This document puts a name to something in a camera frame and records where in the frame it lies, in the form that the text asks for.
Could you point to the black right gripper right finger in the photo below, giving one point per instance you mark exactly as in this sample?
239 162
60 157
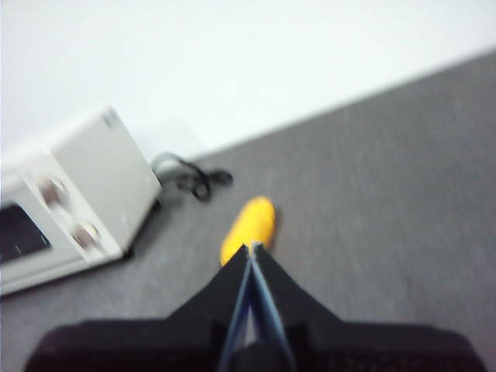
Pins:
348 345

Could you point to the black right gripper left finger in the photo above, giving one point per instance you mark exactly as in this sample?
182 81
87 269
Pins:
155 345

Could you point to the white glass oven door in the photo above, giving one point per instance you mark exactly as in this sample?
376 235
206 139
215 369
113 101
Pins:
23 232

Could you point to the beige oven knob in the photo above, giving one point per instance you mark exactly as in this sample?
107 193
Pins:
51 190
85 233

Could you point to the white toaster oven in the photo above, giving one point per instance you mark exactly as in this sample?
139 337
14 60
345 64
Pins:
100 166

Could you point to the yellow corn cob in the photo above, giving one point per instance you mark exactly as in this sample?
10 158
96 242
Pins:
252 224

